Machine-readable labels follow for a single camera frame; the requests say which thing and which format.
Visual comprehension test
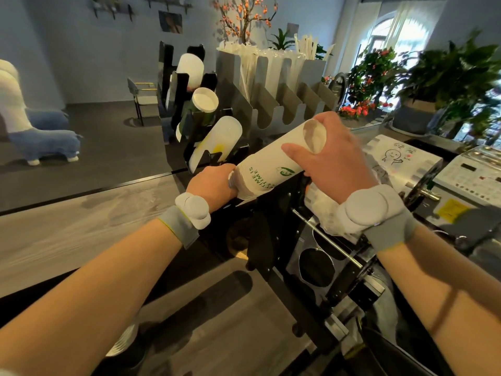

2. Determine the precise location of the person's left forearm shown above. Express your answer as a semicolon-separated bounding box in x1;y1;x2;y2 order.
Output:
0;219;185;376

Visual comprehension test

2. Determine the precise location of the cartoon printed sealing film roll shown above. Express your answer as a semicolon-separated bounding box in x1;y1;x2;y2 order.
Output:
361;134;444;193

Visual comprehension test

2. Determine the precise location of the person's right forearm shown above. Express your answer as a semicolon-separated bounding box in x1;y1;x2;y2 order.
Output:
376;225;501;376

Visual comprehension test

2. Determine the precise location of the wall picture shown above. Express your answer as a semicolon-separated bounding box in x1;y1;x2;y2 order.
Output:
158;10;184;35

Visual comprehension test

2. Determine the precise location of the person's right hand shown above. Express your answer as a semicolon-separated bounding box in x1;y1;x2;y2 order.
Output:
281;111;371;205

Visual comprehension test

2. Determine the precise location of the person's left hand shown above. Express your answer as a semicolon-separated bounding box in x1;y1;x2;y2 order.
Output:
186;163;238;214

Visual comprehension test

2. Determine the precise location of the white control panel machine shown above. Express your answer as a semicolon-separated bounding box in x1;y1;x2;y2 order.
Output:
432;146;501;209

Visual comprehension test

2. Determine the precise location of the large green potted plant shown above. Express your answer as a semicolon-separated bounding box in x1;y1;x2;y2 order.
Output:
391;30;501;142

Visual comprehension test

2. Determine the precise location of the wall shelf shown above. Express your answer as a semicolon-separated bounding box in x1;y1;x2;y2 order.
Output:
144;0;195;15
89;0;136;22

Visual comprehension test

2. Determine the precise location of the cup sealing machine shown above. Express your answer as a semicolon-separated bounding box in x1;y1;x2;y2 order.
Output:
270;135;447;349

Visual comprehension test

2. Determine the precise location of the stack of green printed cups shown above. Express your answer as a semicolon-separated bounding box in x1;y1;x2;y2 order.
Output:
175;87;220;144

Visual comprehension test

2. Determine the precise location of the stack of white paper cups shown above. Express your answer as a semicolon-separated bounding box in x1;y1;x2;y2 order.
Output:
228;119;328;201

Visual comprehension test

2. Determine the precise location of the black cup dispenser rack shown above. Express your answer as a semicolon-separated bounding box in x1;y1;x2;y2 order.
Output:
157;40;251;175

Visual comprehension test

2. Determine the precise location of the orange blossom tree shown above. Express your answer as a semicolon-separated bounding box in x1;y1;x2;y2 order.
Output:
212;0;279;46

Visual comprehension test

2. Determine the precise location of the grey wristband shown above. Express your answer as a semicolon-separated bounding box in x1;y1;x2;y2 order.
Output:
158;205;201;250
363;209;420;253

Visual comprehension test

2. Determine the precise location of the red flowering plant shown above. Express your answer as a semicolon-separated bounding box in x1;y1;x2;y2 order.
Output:
338;47;408;121

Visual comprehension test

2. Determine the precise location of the white shoe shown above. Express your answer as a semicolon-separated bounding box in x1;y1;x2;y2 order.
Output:
105;322;140;357

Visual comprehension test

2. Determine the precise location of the metal straw holder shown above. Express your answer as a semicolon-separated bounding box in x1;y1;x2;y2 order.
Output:
215;49;342;136

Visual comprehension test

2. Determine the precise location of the blue and white sculpture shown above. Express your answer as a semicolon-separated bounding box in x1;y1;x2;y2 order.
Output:
0;59;84;167

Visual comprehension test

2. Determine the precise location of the white wrist tracker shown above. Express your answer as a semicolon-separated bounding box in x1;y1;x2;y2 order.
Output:
336;184;408;236
175;192;212;231

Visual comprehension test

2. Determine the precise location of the grey chair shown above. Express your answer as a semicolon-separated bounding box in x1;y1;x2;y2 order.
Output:
127;78;160;127

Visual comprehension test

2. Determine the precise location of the small green plant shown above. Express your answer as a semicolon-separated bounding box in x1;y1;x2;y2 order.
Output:
268;28;296;51

